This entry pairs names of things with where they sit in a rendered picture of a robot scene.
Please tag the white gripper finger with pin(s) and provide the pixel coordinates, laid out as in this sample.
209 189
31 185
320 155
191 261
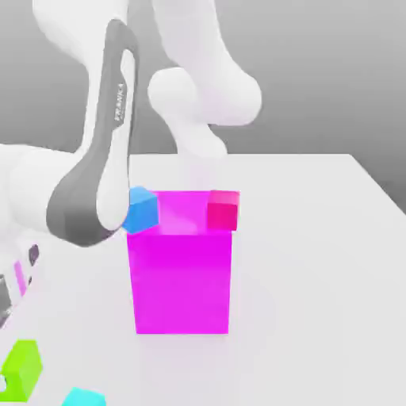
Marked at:
3 383

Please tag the small green cube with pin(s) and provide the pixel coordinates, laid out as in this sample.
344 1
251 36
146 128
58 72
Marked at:
22 368

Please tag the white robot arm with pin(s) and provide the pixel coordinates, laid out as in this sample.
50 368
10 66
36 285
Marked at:
95 104

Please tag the small cyan cube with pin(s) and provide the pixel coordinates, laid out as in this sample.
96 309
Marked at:
84 399

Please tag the small blue cube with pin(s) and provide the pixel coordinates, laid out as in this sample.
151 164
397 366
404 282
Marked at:
142 211

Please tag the small red cube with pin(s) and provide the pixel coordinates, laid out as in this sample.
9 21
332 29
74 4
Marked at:
222 214

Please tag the large magenta box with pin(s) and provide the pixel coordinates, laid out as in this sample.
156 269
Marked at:
180 282

